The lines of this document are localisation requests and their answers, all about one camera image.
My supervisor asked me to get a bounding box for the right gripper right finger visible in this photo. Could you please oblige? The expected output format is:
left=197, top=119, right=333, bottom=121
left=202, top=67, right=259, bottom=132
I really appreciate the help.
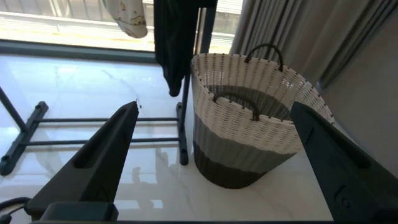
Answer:
left=290, top=101, right=398, bottom=222

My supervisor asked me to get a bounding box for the black cable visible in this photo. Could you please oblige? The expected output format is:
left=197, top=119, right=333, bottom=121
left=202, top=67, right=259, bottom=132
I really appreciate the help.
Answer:
left=0, top=196, right=32, bottom=224

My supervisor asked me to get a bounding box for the black clothes rack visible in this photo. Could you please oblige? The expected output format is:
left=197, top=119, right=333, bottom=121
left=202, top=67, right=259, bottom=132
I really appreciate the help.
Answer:
left=0, top=72, right=191, bottom=177

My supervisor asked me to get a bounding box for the white laundry basket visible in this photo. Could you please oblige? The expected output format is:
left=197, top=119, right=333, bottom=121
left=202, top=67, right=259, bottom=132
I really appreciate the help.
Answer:
left=190, top=42, right=335, bottom=190

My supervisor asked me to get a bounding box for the window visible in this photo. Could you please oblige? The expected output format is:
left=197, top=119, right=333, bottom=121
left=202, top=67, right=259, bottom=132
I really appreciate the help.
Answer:
left=0, top=0, right=245, bottom=65

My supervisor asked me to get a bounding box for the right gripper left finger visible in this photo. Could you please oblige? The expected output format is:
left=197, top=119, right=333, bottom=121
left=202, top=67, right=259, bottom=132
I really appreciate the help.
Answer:
left=24, top=100, right=140, bottom=216

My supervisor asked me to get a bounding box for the black t-shirt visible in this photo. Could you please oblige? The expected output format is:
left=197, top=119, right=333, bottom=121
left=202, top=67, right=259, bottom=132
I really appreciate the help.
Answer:
left=153, top=0, right=218, bottom=98

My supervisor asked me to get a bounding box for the cream printed garment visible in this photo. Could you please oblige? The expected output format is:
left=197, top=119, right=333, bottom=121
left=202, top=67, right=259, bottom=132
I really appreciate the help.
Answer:
left=101, top=0, right=149, bottom=39

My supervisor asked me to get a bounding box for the beige curtain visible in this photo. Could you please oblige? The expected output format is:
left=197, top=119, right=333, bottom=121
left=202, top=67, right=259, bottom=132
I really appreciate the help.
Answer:
left=229, top=0, right=398, bottom=91

